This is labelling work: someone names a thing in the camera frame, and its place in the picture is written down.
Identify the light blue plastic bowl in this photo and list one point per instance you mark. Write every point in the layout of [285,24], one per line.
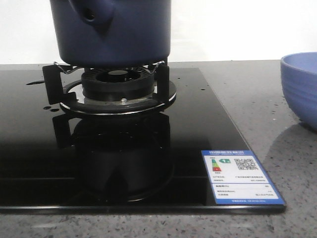
[299,85]

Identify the black pot support grate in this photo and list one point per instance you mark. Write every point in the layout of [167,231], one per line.
[71,97]

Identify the dark blue cooking pot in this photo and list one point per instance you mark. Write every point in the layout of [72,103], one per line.
[112,33]

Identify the black gas burner head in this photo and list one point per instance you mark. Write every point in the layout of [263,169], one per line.
[113,85]

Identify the blue energy rating label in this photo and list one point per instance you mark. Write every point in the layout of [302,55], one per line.
[237,178]

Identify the black glass gas cooktop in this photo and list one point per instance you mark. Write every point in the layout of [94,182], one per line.
[52,163]

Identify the silver wire pot reducer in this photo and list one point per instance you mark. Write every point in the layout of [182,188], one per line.
[68,69]

